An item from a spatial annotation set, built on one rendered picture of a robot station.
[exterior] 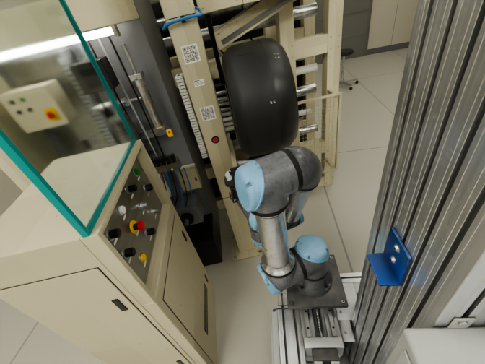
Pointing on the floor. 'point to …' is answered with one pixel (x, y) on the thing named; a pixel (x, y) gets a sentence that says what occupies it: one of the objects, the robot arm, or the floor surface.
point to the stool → (343, 66)
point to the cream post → (190, 28)
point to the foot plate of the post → (243, 251)
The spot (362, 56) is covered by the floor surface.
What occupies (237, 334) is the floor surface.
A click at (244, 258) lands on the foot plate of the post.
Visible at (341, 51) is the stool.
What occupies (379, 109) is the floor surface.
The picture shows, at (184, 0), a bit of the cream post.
